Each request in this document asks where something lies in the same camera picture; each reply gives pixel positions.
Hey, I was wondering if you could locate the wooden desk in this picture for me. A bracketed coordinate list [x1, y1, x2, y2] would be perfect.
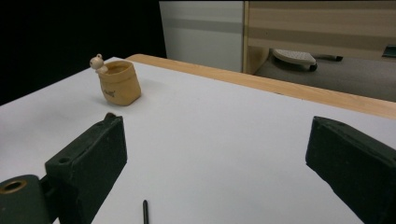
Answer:
[242, 0, 396, 76]

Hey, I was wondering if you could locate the white cabinet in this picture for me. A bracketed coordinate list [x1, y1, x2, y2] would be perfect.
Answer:
[159, 0, 245, 73]

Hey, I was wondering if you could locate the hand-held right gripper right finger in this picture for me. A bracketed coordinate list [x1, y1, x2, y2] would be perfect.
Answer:
[304, 116, 396, 224]

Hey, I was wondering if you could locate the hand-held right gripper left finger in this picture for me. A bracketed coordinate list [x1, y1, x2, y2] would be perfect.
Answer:
[45, 115, 128, 224]

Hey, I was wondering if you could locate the black curtain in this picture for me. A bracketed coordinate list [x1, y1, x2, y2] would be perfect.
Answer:
[0, 0, 167, 105]

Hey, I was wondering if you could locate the white board sheet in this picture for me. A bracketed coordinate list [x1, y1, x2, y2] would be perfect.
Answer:
[0, 56, 396, 224]

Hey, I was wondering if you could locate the wooden table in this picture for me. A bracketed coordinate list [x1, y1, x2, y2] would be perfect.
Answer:
[125, 53, 396, 120]

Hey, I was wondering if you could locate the tan holder with frog figure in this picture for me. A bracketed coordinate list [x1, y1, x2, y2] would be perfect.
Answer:
[89, 53, 142, 106]

